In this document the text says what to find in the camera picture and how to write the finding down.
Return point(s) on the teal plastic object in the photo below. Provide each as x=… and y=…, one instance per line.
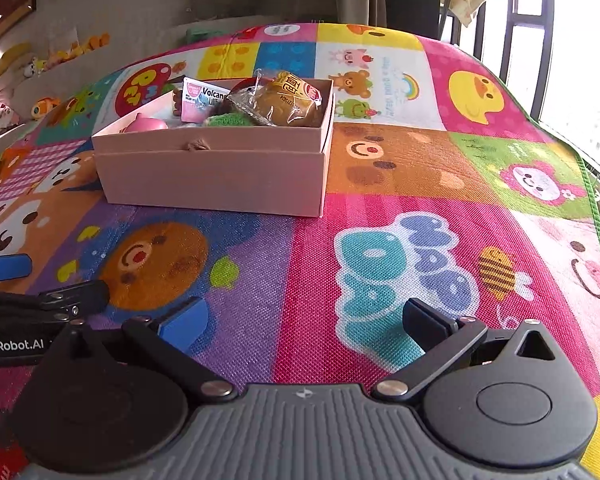
x=202, y=35

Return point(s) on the bread packet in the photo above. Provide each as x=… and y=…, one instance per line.
x=285, y=102

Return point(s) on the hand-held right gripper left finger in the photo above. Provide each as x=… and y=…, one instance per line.
x=187, y=320

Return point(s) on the colourful cartoon play mat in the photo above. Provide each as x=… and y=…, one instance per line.
x=305, y=240

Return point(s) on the pink pig toy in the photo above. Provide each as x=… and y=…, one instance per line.
x=147, y=124

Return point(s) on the orange plush toy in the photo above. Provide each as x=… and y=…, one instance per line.
x=46, y=107

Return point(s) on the yellow and orange plush toys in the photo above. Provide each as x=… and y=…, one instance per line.
x=82, y=47

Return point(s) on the knitted doll green sweater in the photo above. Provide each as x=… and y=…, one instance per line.
x=227, y=120

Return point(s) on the white and pink card packet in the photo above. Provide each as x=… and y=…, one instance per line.
x=202, y=100

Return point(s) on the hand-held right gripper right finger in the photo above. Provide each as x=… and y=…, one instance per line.
x=422, y=317

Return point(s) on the black window grille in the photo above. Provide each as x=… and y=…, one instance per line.
x=510, y=20

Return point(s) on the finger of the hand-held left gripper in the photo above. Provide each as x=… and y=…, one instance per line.
x=75, y=295
x=5, y=268

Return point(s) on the pink cardboard box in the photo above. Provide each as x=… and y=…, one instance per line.
x=215, y=175

